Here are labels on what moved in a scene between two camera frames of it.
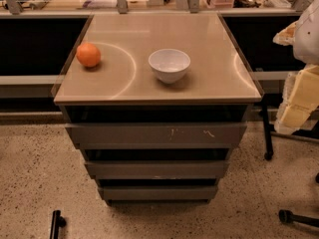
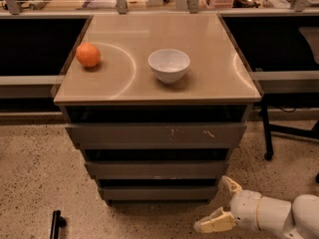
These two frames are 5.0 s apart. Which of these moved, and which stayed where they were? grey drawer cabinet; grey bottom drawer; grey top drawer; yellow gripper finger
Moved: yellow gripper finger
Stayed: grey top drawer; grey bottom drawer; grey drawer cabinet
